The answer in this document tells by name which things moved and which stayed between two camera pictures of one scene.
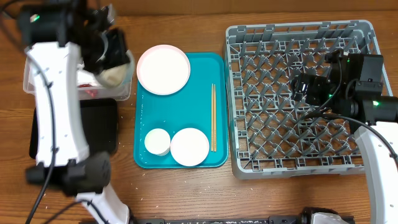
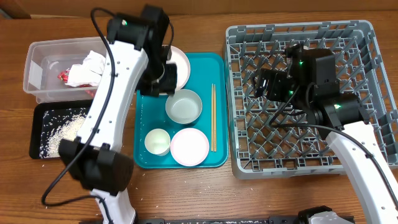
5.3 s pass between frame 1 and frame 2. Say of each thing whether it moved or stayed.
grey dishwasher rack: stayed
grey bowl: moved
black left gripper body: moved
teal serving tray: stayed
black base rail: stayed
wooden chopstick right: stayed
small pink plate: stayed
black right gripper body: moved
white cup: stayed
